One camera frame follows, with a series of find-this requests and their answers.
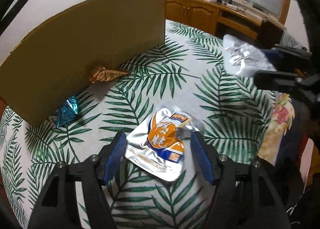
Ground gold foil candy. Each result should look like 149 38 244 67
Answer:
89 66 129 83

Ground palm leaf bed cover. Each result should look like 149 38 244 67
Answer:
1 20 276 228

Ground wooden sideboard cabinet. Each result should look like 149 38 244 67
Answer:
165 0 286 44

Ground blue foil candy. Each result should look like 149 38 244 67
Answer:
56 95 78 128

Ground orange white snack packet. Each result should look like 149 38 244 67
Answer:
125 103 204 182

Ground floral quilt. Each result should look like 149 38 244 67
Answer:
258 93 295 166

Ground chicken foot snack packet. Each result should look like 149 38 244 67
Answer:
222 34 276 77

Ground brown cardboard box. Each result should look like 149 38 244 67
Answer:
1 0 165 127

